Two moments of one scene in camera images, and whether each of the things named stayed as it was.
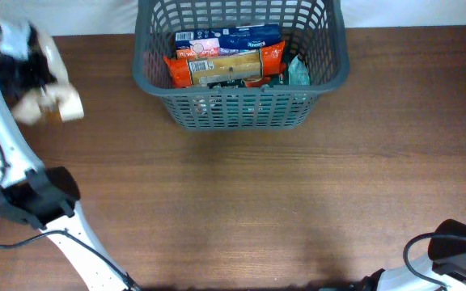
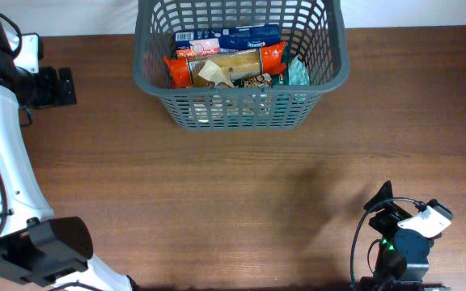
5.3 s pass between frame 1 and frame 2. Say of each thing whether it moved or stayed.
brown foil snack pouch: moved
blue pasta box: stayed
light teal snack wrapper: stayed
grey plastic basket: stayed
